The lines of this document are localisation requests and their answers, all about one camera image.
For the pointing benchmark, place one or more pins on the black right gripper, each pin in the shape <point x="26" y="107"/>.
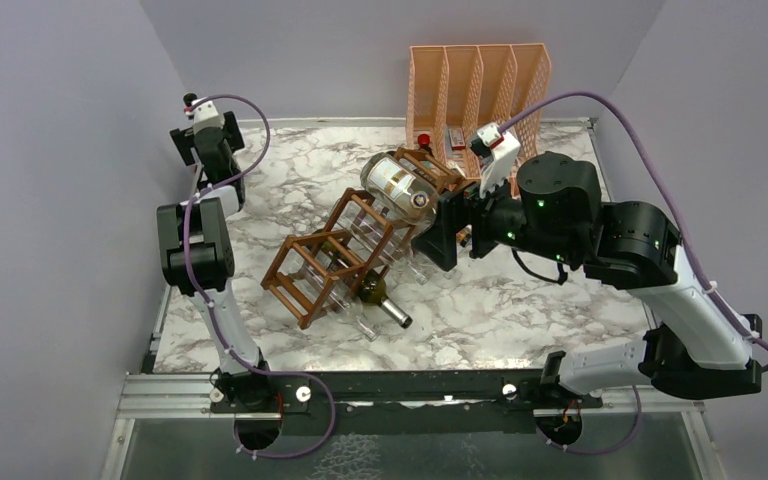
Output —
<point x="439" y="242"/>

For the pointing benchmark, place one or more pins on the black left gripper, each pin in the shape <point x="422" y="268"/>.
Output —
<point x="183" y="141"/>

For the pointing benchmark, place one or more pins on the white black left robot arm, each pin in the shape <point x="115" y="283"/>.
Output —
<point x="197" y="256"/>

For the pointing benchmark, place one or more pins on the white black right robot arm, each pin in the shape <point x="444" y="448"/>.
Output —
<point x="694" y="353"/>

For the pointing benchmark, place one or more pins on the green bottle silver cap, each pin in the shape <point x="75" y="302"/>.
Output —
<point x="373" y="289"/>

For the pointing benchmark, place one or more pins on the red capped small bottle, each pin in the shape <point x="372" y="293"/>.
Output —
<point x="425" y="143"/>

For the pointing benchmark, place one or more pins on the brown wooden wine rack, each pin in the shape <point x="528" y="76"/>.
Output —
<point x="304" y="279"/>

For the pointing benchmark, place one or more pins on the peach plastic file organizer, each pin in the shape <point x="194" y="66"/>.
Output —
<point x="455" y="89"/>

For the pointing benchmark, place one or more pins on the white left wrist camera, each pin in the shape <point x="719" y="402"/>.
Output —
<point x="206" y="115"/>

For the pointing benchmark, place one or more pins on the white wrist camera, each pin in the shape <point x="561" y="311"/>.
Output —
<point x="497" y="150"/>
<point x="206" y="115"/>

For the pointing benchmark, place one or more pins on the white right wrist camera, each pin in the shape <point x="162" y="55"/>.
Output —
<point x="497" y="150"/>

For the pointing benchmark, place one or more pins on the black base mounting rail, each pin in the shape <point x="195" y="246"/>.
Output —
<point x="393" y="402"/>

